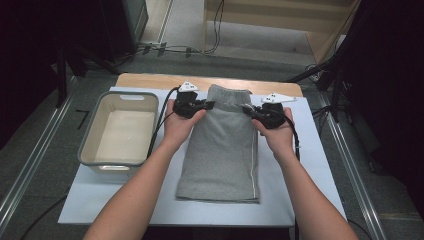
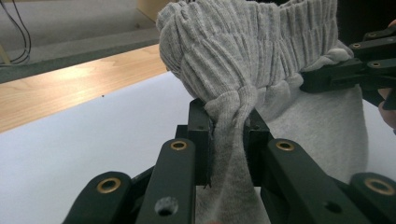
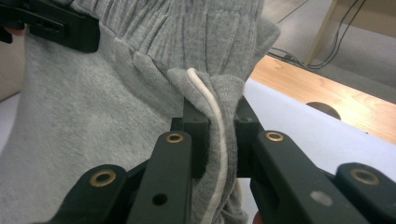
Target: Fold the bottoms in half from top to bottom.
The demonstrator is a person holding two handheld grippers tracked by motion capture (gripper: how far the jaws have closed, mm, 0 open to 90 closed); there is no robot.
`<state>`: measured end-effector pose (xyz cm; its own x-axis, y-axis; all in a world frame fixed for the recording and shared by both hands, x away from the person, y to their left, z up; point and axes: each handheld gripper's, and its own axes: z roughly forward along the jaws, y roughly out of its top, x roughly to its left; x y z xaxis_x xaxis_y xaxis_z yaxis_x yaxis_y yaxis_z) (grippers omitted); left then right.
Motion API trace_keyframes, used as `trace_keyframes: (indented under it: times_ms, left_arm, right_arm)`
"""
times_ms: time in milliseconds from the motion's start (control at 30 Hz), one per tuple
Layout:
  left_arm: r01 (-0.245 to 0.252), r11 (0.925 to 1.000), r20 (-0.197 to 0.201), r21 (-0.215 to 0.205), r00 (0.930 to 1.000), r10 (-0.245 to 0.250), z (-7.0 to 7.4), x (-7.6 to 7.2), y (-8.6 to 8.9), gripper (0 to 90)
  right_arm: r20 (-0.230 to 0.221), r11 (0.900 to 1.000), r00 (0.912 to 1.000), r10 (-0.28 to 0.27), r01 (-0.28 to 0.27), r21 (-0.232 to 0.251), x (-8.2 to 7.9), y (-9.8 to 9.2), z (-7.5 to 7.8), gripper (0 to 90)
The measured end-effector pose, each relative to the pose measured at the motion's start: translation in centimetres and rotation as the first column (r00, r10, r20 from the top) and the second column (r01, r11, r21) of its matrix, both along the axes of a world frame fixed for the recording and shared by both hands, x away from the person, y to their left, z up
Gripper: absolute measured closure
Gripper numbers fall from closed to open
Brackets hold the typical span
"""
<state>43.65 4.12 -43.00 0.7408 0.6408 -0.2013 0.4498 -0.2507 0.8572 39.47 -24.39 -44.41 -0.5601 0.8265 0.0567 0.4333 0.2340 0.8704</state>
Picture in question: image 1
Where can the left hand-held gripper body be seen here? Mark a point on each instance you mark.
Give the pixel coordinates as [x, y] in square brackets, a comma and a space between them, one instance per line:
[186, 103]

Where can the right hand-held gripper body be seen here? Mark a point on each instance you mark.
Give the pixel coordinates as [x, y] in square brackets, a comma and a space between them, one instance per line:
[273, 115]

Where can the beige basket with grey rim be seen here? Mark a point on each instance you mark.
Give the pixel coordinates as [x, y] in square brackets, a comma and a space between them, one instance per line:
[123, 140]

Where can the person's right hand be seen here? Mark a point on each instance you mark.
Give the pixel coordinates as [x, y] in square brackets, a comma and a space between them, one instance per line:
[281, 140]

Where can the person's left hand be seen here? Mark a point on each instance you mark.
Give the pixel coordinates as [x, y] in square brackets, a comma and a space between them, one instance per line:
[176, 130]

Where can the white board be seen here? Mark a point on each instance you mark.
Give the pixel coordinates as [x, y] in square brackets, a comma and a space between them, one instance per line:
[316, 150]

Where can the power strip with plugs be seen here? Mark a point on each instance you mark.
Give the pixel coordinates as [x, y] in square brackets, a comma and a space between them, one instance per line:
[161, 48]

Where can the black stand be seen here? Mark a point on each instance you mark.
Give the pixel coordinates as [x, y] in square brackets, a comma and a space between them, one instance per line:
[61, 76]
[336, 86]

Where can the light wooden shelf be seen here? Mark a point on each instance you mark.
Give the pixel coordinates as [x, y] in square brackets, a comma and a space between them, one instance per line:
[266, 20]

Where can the grey cabinet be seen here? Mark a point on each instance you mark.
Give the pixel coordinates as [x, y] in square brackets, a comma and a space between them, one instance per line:
[133, 23]

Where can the black curtain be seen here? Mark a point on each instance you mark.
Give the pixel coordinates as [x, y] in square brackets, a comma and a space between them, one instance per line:
[393, 83]
[30, 50]

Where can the metal rail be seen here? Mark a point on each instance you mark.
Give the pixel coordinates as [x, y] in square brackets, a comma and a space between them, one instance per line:
[346, 160]
[36, 156]

